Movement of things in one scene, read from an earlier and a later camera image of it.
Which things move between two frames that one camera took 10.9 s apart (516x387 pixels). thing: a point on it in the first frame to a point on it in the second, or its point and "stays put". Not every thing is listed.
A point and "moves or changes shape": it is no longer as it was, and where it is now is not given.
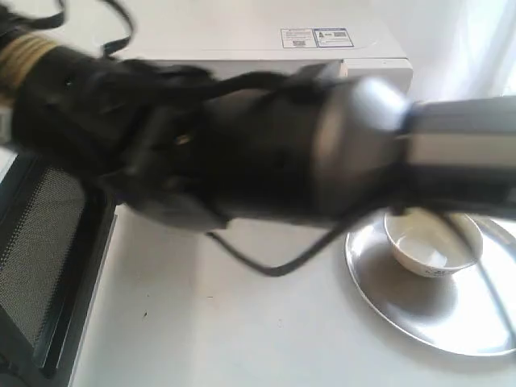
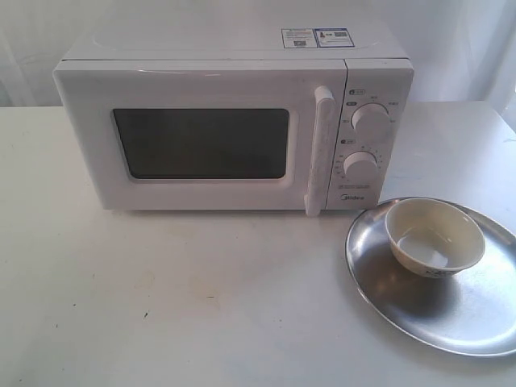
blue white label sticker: x=316 y=38 stays put
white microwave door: x=56 y=224 moves or changes shape
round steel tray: x=471 y=311 stays put
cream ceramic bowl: x=436 y=242 stays put
